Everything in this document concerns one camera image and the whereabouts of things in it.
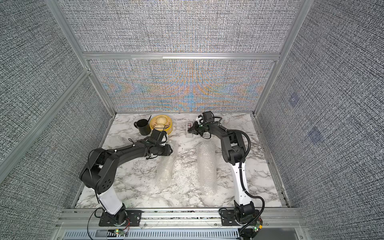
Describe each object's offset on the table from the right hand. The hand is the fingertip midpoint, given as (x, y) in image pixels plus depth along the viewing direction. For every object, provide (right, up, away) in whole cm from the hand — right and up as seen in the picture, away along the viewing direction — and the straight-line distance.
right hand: (187, 126), depth 103 cm
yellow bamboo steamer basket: (-13, -2, +2) cm, 14 cm away
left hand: (-9, -15, -9) cm, 20 cm away
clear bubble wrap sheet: (-9, -33, -19) cm, 39 cm away
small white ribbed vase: (-12, -23, -17) cm, 31 cm away
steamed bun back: (-18, +3, +4) cm, 19 cm away
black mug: (-29, 0, -2) cm, 29 cm away
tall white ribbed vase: (+12, -23, -21) cm, 33 cm away
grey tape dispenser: (+1, +1, +6) cm, 6 cm away
